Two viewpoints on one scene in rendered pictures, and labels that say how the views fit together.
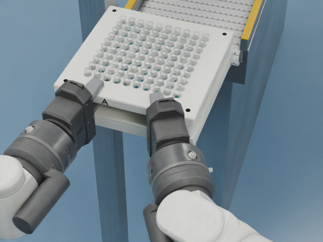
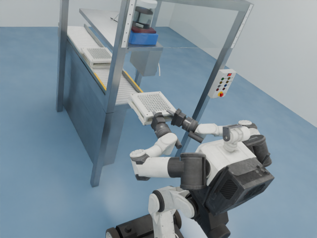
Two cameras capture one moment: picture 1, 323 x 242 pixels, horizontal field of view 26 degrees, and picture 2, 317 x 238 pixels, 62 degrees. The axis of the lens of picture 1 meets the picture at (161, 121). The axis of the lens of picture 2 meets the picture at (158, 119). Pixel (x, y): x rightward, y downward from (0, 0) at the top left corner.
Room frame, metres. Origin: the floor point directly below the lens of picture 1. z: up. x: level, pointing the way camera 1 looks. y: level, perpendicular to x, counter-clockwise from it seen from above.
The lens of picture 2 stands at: (0.18, 1.24, 2.00)
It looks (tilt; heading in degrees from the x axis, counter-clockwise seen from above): 36 degrees down; 300
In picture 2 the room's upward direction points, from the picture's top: 19 degrees clockwise
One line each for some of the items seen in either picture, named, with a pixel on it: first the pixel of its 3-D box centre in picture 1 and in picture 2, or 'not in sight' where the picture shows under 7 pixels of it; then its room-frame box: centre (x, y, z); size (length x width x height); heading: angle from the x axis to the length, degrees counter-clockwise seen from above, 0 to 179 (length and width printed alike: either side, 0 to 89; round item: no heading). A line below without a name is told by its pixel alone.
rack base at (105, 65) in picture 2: not in sight; (98, 59); (1.77, -0.22, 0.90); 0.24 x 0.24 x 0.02; 73
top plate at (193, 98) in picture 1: (148, 60); (153, 104); (0.94, 0.02, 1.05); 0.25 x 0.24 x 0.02; 161
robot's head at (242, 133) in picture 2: not in sight; (235, 136); (0.35, 0.23, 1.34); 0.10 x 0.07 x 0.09; 70
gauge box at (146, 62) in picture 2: not in sight; (145, 56); (1.27, -0.19, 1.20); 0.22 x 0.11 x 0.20; 163
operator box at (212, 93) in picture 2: not in sight; (221, 83); (0.86, -0.83, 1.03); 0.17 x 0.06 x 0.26; 73
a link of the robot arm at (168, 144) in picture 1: (173, 154); (182, 120); (0.72, -0.02, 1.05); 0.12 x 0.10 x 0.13; 13
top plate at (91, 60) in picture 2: not in sight; (99, 55); (1.77, -0.22, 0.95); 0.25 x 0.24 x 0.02; 73
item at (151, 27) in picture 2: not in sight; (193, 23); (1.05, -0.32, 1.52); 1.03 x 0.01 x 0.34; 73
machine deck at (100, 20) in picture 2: not in sight; (119, 29); (1.50, -0.12, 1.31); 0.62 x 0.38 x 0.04; 163
